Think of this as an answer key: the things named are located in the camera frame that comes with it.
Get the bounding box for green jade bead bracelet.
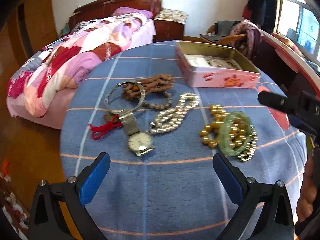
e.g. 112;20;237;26
216;110;252;157

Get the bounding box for yellow amber bead bracelet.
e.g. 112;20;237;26
199;104;249;149

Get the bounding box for red cord knot charm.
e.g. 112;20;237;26
89;114;123;140

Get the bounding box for white pearl necklace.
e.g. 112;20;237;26
147;92;201;135

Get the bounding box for grey stone bead bracelet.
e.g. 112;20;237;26
141;90;174;111

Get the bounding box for silver wrist watch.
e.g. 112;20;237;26
119;111;155;157

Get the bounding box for brown wooden bead mala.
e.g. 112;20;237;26
123;74;175;101

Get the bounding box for operator right hand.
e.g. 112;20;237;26
296;154;317;223

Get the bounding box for cluttered side table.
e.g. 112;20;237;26
1;158;30;239

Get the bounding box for window bench with bedding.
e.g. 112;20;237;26
260;30;319;98

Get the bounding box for clothes on chair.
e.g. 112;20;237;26
207;19;263;61

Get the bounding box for window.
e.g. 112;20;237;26
276;0;319;64

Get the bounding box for pink metal tin box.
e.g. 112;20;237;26
175;41;261;89

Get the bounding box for wicker chair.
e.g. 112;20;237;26
200;24;247;46

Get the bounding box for dark coats on rack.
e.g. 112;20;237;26
242;0;278;34

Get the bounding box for blue plaid tablecloth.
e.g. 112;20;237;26
60;42;307;239

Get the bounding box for wooden bed with headboard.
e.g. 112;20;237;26
7;0;162;129

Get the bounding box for pink patchwork quilt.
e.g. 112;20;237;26
7;12;150;118

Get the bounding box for floral cushion on nightstand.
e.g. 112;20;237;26
154;8;188;25

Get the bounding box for wooden nightstand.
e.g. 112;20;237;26
153;20;184;42

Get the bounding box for purple pillow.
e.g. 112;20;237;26
111;7;153;19

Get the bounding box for wooden wardrobe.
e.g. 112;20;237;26
1;0;57;68

